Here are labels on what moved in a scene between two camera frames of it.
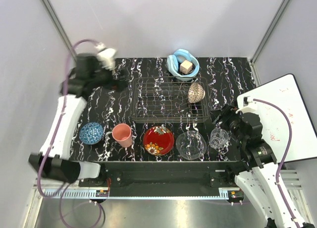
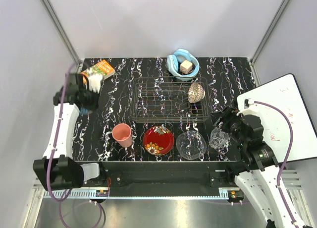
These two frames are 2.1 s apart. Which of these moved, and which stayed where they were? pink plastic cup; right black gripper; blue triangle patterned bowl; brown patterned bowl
Moved: blue triangle patterned bowl
Stayed: pink plastic cup; right black gripper; brown patterned bowl
